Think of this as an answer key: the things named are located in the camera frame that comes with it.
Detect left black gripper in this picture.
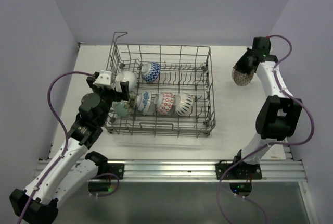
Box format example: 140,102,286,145
87,79,129,125

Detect brown dotted ceramic bowl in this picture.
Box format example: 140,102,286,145
232,69,254,86

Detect blue zigzag ceramic bowl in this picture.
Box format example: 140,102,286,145
141,62,161,84

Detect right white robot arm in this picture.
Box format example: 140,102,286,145
231,36,302,179

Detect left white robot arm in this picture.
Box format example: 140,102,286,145
9,72,130,223

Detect white ribbed ceramic bowl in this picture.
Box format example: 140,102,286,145
114,71,137,92

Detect brown floral ceramic bowl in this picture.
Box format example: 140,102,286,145
124,94,137,114

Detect pale green ceramic bowl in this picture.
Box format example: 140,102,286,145
112,101,130,117

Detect blue floral white bowl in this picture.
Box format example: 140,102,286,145
136,91,152,115

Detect red diamond pattern bowl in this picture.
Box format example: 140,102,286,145
153,92,174,116

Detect white bowl dark stripes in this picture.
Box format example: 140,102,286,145
174,93,193,116

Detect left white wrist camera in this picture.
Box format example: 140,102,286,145
93,70,115,89

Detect grey wire dish rack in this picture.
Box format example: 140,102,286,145
105,32,216,138

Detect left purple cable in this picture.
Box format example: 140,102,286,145
19,70,96,222

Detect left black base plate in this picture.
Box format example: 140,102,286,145
97,163,125,180

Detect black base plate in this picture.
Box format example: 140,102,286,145
97,163,125,180
215,160,263,180

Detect aluminium mounting rail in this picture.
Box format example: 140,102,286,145
108,159,307,182

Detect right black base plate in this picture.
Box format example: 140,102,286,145
215,160,263,180

